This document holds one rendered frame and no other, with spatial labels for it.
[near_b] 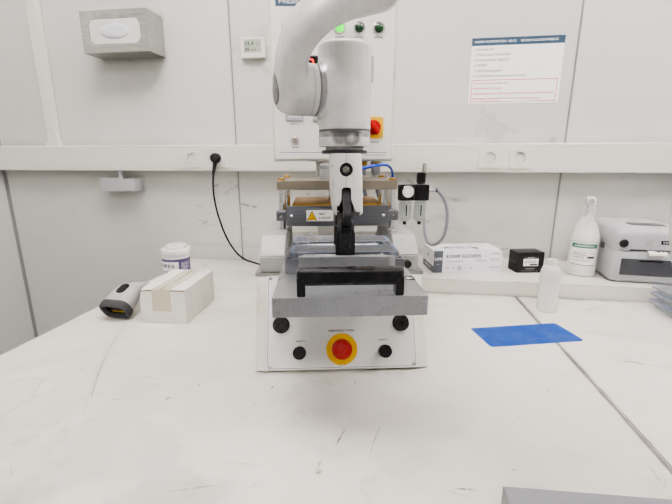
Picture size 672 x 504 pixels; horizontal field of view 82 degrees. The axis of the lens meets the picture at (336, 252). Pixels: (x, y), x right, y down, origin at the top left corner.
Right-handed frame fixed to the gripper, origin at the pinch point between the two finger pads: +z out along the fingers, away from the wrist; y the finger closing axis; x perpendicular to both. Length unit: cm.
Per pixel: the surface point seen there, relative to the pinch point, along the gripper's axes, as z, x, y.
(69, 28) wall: -63, 100, 104
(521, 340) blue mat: 27, -42, 14
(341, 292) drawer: 4.6, 1.2, -13.3
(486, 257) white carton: 17, -50, 54
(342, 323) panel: 18.0, -0.2, 6.1
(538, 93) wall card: -36, -71, 72
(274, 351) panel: 22.7, 13.3, 3.9
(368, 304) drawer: 5.8, -2.5, -15.2
